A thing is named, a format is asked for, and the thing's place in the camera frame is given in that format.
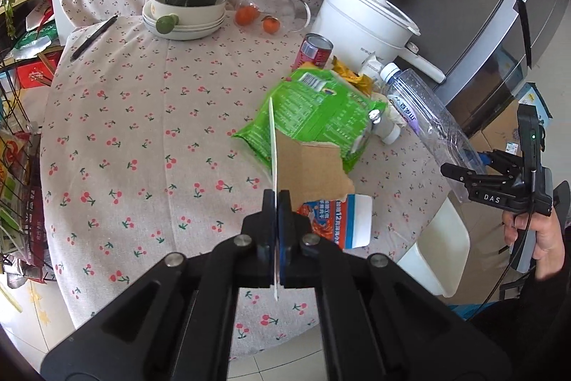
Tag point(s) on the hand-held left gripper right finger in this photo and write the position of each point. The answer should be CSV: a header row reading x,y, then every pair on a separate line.
x,y
284,229

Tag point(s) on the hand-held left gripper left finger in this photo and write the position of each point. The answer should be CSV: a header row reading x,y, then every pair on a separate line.
x,y
268,224

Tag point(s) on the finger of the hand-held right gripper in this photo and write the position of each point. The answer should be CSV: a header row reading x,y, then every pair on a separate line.
x,y
464,180
499,161

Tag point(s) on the torn cardboard carton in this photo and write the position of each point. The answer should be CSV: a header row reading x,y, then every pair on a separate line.
x,y
312,171

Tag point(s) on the white plastic bin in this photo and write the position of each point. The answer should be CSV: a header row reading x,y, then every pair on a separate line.
x,y
432,247

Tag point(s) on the clear plastic water bottle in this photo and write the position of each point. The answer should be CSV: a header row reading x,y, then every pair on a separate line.
x,y
424,113

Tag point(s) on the small white bottle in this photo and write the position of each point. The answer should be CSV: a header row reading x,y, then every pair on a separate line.
x,y
388,131

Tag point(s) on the green snack bag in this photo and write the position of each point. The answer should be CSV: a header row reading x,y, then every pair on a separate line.
x,y
303,108

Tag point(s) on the white printed packet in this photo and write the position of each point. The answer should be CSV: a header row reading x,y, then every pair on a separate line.
x,y
371,66

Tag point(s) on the yellow snack wrapper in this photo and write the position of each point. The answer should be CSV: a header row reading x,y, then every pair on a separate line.
x,y
352,78

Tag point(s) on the red can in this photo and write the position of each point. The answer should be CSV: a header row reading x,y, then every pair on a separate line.
x,y
314,50

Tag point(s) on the person's right forearm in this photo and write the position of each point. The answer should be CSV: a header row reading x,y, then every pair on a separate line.
x,y
535,318

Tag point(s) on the person's right hand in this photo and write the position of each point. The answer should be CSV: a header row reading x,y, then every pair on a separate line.
x,y
551,238

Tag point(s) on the cardboard box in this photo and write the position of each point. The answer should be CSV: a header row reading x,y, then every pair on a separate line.
x,y
499,126

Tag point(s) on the blue and white box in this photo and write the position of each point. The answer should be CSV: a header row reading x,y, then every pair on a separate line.
x,y
533,100

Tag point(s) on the grey refrigerator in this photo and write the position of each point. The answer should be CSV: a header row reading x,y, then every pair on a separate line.
x,y
486,28

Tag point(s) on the cherry print tablecloth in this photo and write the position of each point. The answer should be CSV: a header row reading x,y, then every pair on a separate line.
x,y
134,117

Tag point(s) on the white electric pot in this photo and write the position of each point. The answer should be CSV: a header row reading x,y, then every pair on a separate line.
x,y
357,24

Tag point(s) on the small orange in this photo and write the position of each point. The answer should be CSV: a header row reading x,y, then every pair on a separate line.
x,y
247,15
271,25

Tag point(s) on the glass teapot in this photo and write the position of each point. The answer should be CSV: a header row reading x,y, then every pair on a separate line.
x,y
276,1

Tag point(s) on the white bowl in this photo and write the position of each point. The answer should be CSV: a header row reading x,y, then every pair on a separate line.
x,y
196,12

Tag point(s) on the green lime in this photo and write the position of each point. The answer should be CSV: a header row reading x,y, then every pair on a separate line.
x,y
167,24

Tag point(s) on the black pen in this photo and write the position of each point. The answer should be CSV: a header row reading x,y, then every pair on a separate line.
x,y
93,38

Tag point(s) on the red box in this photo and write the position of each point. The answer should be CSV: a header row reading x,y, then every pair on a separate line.
x,y
35,73

